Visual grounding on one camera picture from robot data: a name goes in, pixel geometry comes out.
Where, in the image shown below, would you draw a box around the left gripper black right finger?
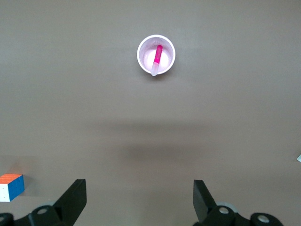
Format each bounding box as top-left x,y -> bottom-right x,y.
193,179 -> 283,226

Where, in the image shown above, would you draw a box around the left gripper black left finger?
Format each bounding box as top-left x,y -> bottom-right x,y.
0,178 -> 87,226

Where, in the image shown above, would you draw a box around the pink marker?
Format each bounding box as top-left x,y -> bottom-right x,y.
150,44 -> 164,77

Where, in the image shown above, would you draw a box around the colourful puzzle cube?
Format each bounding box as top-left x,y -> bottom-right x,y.
0,173 -> 25,202

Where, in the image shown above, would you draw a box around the translucent pink plastic cup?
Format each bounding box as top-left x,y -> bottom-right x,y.
136,34 -> 176,76

